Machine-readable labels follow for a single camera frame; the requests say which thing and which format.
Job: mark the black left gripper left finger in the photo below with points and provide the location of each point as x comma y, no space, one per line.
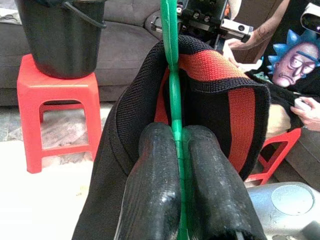
150,190

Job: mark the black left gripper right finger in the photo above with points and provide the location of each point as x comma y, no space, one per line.
215,195

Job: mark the black red striped shirt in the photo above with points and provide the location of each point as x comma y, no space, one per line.
140,105

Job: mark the green plastic hanger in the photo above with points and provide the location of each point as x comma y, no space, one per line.
175,105

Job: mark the person right hand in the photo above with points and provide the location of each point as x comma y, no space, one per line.
235,47

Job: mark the person left hand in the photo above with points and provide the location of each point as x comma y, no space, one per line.
310,115

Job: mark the dark grey fabric sofa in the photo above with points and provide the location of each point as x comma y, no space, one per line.
125,45

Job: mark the red plastic stool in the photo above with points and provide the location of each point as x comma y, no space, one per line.
290,140
27,105

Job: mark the person torso black cartoon shirt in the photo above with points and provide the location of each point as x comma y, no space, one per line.
292,32

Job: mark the person bare leg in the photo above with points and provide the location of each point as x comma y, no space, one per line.
277,120

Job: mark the white device with lens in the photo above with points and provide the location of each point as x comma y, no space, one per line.
311,17

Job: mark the black plastic bucket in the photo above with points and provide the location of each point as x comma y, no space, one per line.
62,45

